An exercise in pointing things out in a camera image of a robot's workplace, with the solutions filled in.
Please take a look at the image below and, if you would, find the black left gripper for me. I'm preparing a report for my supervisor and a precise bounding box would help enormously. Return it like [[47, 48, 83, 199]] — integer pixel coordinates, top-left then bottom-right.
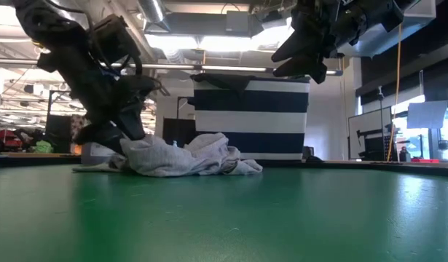
[[36, 47, 162, 154]]

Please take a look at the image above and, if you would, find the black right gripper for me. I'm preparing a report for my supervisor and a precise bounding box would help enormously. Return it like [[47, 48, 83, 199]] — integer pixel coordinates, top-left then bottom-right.
[[271, 0, 359, 84]]

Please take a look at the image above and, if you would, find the grey knit shirt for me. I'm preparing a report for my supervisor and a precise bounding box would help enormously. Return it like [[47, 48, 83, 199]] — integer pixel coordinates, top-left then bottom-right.
[[72, 132, 264, 178]]

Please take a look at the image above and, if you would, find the navy white striped laundry bin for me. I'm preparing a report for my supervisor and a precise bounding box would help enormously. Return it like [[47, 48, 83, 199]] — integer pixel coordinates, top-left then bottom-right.
[[190, 74, 311, 161]]

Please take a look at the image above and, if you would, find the dark partition panel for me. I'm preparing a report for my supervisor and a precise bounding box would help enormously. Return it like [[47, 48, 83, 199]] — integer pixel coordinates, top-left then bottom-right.
[[162, 117, 196, 148]]

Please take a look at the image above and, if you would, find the black monitor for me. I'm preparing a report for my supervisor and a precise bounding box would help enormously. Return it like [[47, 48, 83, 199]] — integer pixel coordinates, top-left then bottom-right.
[[44, 114, 72, 154]]

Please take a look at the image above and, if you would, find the grey ceiling box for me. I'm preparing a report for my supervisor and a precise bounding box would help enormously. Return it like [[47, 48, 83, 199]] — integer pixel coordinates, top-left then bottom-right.
[[225, 10, 251, 33]]

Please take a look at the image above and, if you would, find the bright green cloth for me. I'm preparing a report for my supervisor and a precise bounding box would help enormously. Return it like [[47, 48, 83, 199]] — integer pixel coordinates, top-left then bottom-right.
[[34, 140, 54, 154]]

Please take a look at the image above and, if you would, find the black garment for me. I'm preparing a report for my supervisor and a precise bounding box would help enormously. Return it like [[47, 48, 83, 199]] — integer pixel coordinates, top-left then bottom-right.
[[190, 74, 256, 96]]

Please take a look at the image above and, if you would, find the light wooden desk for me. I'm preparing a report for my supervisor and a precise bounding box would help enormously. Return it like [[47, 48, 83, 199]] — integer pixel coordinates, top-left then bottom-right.
[[0, 151, 82, 159]]

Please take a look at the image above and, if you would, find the white board panel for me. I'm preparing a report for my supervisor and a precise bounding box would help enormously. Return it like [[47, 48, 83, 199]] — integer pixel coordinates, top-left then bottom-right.
[[347, 106, 393, 161]]

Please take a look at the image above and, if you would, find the red storage box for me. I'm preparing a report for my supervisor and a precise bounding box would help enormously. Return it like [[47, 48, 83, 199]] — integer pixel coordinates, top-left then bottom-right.
[[0, 129, 23, 148]]

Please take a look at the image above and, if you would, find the white paper sheet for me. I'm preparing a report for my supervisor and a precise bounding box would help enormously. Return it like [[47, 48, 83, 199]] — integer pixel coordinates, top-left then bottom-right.
[[406, 100, 448, 130]]

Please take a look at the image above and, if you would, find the dark bottle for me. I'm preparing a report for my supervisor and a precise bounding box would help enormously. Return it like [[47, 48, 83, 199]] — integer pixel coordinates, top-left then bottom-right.
[[398, 146, 412, 163]]

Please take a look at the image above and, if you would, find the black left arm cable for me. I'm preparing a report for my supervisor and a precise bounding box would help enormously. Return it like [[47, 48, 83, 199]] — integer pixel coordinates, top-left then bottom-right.
[[44, 0, 144, 76]]

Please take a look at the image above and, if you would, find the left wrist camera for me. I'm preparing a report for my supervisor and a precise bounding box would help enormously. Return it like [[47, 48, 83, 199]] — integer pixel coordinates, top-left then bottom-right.
[[90, 14, 143, 76]]

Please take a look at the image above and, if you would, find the yellow hanging cord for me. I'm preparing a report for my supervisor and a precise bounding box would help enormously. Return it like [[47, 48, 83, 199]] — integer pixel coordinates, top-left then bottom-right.
[[386, 22, 403, 162]]

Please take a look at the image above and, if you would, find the silver round ceiling duct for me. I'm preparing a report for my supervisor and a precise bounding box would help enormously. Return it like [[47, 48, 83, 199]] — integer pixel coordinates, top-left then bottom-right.
[[138, 0, 166, 23]]

